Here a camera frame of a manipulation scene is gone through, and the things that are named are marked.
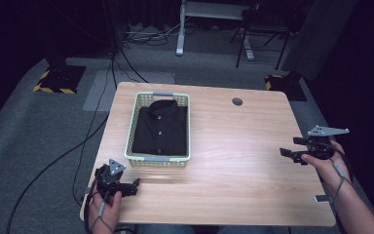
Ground thick black floor cable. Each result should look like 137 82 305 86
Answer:
5 113 111 234

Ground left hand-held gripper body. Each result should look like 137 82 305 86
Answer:
93 158 127 200

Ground white desk frame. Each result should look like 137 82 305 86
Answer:
174 0 261 61

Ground person's left hand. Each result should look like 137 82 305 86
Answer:
87 189 124 234

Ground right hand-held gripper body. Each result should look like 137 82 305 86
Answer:
306 124 351 161

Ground black stand pole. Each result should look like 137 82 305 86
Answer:
102 0 125 55

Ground grey leaning panel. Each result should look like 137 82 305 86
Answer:
280 0 360 81

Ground left hand-held gripper cable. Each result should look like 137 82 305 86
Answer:
83 181 115 234

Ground black metal chair frame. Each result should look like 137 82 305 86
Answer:
229 8 292 71

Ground black button shirt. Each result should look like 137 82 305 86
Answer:
131 98 189 157

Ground right hand-held gripper cable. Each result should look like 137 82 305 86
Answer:
327 145 355 204

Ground hand-held gripper cable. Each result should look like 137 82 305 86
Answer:
83 181 115 234
327 145 355 204

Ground pale green plastic basket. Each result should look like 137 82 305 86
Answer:
124 92 192 169

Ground person's right hand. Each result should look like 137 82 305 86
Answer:
300 139 353 191

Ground tangle of floor cables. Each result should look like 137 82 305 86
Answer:
123 22 184 47

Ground metal table edge bracket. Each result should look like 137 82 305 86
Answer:
314 194 331 205

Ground yellow black striped stand base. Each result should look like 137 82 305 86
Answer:
32 63 88 96
264 72 308 102

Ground thin black floor cable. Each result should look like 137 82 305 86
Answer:
71 53 117 209

